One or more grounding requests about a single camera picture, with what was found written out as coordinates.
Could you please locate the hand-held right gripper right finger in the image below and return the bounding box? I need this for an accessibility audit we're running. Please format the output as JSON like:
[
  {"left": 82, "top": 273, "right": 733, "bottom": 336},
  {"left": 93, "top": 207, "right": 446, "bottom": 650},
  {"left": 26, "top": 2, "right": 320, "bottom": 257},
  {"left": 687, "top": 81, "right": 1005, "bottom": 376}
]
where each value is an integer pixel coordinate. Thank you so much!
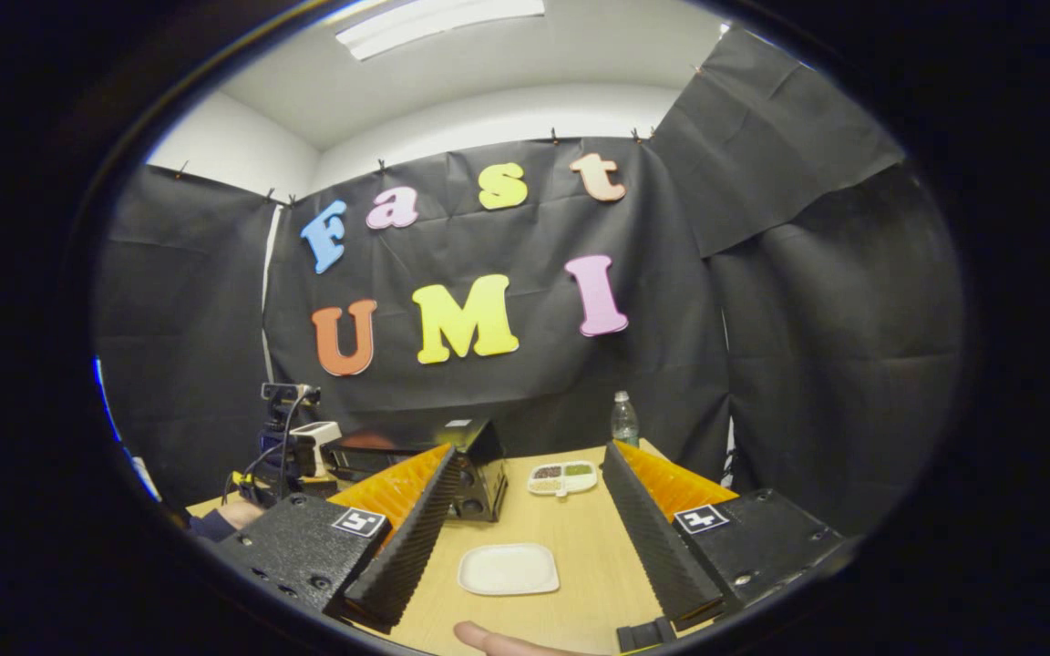
[{"left": 602, "top": 440, "right": 859, "bottom": 631}]

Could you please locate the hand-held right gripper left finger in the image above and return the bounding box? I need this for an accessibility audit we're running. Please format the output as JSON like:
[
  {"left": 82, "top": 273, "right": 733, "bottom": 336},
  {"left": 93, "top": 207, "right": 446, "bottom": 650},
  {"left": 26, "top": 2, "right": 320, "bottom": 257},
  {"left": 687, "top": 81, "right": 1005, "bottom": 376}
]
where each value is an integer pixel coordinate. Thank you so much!
[{"left": 215, "top": 444, "right": 462, "bottom": 634}]

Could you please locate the black electric oven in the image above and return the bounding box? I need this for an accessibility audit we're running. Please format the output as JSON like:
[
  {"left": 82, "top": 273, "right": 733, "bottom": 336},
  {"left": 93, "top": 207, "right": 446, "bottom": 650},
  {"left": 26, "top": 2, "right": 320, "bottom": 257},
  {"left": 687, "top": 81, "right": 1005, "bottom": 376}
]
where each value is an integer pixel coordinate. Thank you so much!
[{"left": 324, "top": 419, "right": 510, "bottom": 523}]

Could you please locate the white toaster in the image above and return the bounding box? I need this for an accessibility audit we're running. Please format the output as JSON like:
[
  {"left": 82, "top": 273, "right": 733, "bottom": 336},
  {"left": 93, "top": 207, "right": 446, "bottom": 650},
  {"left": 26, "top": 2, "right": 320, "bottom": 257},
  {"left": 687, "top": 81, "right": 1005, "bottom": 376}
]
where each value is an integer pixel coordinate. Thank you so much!
[{"left": 291, "top": 421, "right": 344, "bottom": 477}]

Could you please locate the white square plate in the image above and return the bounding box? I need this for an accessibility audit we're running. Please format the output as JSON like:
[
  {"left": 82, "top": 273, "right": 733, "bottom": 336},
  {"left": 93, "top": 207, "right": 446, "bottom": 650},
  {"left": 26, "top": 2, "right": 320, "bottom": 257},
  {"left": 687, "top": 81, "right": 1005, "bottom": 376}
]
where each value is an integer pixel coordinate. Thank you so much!
[{"left": 457, "top": 543, "right": 561, "bottom": 597}]

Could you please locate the white divided snack tray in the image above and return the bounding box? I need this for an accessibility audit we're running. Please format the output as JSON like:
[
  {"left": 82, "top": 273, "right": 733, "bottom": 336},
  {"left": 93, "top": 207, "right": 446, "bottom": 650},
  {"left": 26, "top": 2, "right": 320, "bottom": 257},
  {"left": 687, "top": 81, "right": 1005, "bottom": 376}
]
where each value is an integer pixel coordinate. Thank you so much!
[{"left": 527, "top": 461, "right": 599, "bottom": 497}]

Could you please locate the clear plastic water bottle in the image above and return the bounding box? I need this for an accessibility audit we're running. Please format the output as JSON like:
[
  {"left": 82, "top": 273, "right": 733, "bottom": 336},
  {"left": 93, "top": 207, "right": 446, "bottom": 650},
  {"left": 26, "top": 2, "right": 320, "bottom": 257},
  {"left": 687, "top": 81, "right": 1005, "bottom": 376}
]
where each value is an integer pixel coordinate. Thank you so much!
[{"left": 611, "top": 390, "right": 641, "bottom": 449}]

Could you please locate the black backdrop cloth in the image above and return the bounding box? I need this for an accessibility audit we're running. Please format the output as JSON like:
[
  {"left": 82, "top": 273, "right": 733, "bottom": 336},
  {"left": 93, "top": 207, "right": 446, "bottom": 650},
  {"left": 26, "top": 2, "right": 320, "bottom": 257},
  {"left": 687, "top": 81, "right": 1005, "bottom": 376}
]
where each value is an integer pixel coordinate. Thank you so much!
[{"left": 92, "top": 27, "right": 968, "bottom": 538}]

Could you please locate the long ceiling light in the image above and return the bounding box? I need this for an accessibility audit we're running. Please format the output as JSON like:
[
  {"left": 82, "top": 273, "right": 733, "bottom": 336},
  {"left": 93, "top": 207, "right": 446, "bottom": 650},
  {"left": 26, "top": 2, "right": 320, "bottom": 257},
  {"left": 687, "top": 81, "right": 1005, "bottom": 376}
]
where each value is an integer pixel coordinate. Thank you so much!
[{"left": 335, "top": 0, "right": 546, "bottom": 61}]

